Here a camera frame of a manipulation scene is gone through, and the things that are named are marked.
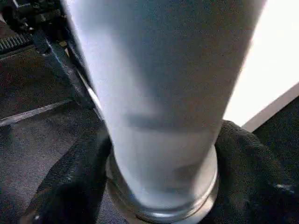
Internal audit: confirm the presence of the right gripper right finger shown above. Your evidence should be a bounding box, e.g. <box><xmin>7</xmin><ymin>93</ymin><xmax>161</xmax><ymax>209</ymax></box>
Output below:
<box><xmin>207</xmin><ymin>120</ymin><xmax>299</xmax><ymax>224</ymax></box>

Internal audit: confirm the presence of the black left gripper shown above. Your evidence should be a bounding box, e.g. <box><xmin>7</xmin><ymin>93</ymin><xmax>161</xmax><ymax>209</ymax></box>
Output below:
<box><xmin>0</xmin><ymin>0</ymin><xmax>94</xmax><ymax>109</ymax></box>

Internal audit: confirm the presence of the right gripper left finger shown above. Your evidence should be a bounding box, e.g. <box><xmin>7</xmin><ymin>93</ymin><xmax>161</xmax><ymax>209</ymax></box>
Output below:
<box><xmin>23</xmin><ymin>136</ymin><xmax>116</xmax><ymax>224</ymax></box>

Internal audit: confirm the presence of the white plastic table leg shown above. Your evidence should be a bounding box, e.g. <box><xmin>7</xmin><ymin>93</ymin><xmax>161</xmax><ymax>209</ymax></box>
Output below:
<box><xmin>59</xmin><ymin>0</ymin><xmax>269</xmax><ymax>217</ymax></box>

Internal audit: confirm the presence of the white plastic table top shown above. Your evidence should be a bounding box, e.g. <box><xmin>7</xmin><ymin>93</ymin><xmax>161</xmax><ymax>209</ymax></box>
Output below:
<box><xmin>105</xmin><ymin>0</ymin><xmax>299</xmax><ymax>224</ymax></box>

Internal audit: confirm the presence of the black table mat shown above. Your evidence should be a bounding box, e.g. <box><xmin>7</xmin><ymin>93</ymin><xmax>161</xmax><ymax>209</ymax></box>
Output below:
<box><xmin>0</xmin><ymin>0</ymin><xmax>299</xmax><ymax>224</ymax></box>

